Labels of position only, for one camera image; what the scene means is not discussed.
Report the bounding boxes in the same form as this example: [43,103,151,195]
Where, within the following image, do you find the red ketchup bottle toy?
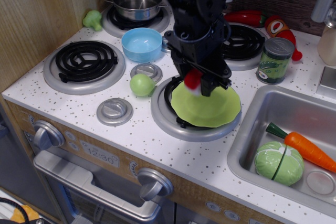
[264,15,303,61]

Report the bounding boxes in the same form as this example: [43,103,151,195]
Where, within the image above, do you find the silver stove top knob front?
[97,98,133,126]

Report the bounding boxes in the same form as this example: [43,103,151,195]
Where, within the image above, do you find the silver stove top knob upper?
[161,36,171,54]

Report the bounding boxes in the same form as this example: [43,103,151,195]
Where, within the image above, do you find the green toy cabbage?
[254,141,305,186]

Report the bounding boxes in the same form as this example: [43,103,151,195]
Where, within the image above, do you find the front right black burner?
[151,76,241,142]

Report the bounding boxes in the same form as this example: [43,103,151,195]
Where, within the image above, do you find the left silver oven knob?
[33,120,65,151]

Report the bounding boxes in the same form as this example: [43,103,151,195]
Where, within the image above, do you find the silver oven door handle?
[34,151,161,223]

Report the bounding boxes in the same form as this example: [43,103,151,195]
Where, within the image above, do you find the metal sink basin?
[227,86,335,217]

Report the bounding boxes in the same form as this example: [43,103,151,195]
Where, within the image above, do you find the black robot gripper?
[164,16,232,97]

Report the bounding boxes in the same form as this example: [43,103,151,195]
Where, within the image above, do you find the back right black burner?
[222,23,268,71]

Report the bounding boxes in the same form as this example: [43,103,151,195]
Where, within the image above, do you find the silver faucet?
[311,0,335,29]

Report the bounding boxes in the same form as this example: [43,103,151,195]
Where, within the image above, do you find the front left black burner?
[43,40,125,95]

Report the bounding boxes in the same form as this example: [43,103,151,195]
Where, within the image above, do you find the black burner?
[102,5,173,38]
[151,76,241,142]
[43,40,125,95]
[222,23,268,71]

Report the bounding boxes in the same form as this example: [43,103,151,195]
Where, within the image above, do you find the cream soap bottle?
[317,26,336,66]

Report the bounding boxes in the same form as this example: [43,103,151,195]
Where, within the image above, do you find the back left black burner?
[102,5,173,38]

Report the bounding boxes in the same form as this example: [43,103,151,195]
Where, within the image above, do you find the stainless steel pot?
[104,0,168,21]

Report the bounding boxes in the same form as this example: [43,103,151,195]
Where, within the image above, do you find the silver stove top knob middle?
[130,63,163,83]

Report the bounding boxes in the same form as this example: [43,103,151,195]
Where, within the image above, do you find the orange toy carrot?
[266,123,335,173]

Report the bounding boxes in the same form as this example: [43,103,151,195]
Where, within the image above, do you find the green toy pear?
[130,73,155,97]

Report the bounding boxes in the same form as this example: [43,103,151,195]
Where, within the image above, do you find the green pea can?
[256,37,295,84]

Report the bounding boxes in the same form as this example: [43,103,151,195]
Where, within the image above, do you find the silver stove knob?
[161,36,171,54]
[97,98,133,126]
[130,63,163,83]

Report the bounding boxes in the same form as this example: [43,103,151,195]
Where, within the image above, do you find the green plastic plate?
[171,82,241,128]

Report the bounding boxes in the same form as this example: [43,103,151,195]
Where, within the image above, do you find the red toy chili pepper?
[224,10,267,28]

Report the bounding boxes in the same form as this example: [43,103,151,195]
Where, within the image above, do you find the light blue plastic bowl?
[121,28,163,63]

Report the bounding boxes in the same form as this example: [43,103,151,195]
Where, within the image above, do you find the red white toy sushi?
[184,68,203,96]

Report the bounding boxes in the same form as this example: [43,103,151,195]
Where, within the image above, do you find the right silver oven knob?
[138,167,174,201]

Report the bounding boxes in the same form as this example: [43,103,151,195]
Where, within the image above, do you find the yellow object bottom left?
[9,205,40,222]

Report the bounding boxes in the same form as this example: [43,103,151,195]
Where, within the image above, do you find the green toy broccoli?
[82,10,102,31]

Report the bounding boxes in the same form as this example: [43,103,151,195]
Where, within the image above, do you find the silver oven knob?
[138,167,174,201]
[33,120,65,151]

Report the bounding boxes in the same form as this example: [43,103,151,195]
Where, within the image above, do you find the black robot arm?
[164,0,232,97]

